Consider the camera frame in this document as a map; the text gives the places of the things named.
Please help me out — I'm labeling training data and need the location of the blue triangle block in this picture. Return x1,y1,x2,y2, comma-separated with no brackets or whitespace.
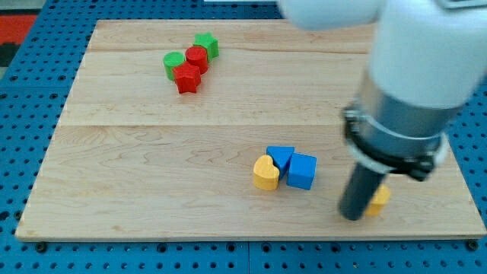
266,146,295,179

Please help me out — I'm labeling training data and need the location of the yellow hexagon block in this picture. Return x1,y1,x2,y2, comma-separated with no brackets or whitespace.
365,185,391,216

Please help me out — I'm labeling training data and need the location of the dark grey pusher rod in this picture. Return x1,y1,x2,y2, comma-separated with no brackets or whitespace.
338,164,385,221

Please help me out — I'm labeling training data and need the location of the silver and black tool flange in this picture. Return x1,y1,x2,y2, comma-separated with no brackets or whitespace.
342,72,460,181

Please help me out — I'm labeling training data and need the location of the red cylinder block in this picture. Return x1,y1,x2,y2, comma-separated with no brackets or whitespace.
185,46,208,74

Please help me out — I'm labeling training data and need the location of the yellow heart block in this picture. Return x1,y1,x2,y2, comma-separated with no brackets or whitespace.
253,155,280,191

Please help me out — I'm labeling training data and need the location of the red star block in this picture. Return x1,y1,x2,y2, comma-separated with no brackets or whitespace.
172,62,201,94

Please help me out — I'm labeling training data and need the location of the green cylinder block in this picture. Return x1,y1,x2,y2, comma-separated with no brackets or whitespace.
163,51,186,81

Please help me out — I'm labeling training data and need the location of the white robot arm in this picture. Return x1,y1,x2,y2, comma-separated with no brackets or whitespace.
279,0,486,220

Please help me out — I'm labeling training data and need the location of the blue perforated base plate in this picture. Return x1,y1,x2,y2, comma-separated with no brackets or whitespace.
1,0,486,273

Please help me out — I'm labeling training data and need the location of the blue cube block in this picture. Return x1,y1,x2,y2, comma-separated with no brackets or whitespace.
286,153,317,190

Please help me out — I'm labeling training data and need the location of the green star block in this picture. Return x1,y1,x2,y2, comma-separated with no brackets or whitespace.
193,32,219,62

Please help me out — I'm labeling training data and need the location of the light wooden board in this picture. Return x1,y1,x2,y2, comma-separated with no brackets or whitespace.
15,20,486,242

